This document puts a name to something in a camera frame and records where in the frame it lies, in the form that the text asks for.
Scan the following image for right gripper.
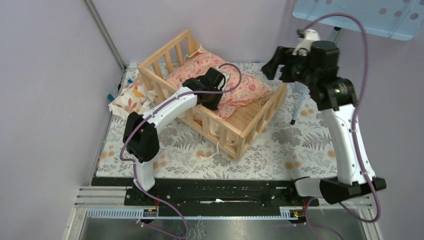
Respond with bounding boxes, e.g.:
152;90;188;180
260;46;318;88

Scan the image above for pink patterned bed cushion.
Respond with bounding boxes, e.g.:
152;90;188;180
165;51;273;120

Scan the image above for wooden pet bed frame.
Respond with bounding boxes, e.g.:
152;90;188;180
138;29;288;160

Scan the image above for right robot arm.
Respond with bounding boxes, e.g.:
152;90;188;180
261;29;387;206

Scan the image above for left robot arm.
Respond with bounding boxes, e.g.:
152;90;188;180
119;67;230;206

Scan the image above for black tripod stand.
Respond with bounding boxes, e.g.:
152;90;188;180
289;26;343;126

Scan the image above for floral small pillow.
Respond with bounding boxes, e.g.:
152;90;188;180
108;76;157;120

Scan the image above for floral table mat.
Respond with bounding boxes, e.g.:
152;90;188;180
96;61;346;182

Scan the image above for light blue perforated panel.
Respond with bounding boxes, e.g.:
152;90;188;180
292;0;424;41

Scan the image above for blue toy item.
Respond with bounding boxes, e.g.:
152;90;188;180
108;78;138;108

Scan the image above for grey diagonal pole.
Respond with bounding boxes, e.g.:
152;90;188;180
82;0;127;72

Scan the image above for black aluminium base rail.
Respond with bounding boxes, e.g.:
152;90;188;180
75;177;308;220

